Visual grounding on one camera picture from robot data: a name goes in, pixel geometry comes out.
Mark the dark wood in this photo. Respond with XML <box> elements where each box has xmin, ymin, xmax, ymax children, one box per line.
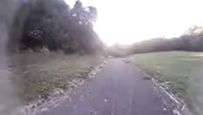
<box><xmin>5</xmin><ymin>0</ymin><xmax>105</xmax><ymax>60</ymax></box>

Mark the rough grass strip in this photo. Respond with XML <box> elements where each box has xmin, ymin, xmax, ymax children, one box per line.
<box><xmin>0</xmin><ymin>48</ymin><xmax>111</xmax><ymax>115</ymax></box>

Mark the distant row of trees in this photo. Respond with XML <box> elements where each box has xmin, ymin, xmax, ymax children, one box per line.
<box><xmin>103</xmin><ymin>19</ymin><xmax>203</xmax><ymax>58</ymax></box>

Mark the mown grass field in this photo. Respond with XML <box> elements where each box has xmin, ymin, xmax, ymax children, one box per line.
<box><xmin>124</xmin><ymin>48</ymin><xmax>203</xmax><ymax>115</ymax></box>

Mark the grey asphalt path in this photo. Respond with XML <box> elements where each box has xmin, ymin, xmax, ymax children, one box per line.
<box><xmin>21</xmin><ymin>53</ymin><xmax>185</xmax><ymax>115</ymax></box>

